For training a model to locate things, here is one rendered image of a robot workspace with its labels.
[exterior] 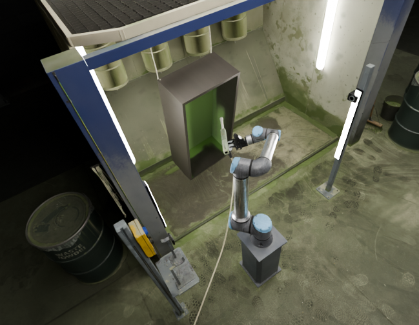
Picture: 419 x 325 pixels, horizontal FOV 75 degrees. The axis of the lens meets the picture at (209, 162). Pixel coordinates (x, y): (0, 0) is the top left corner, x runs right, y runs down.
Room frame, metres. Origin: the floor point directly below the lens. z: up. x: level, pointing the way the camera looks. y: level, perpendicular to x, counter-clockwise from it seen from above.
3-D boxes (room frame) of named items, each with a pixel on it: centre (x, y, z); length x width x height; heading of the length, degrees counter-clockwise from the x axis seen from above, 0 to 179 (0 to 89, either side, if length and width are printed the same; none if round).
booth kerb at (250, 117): (3.05, -0.17, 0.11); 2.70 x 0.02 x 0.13; 115
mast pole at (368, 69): (1.84, -1.36, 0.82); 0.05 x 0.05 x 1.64; 25
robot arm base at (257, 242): (1.07, -0.33, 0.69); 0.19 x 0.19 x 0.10
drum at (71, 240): (1.46, 1.40, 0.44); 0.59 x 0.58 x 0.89; 96
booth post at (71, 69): (1.35, 0.62, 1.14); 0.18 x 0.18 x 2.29; 25
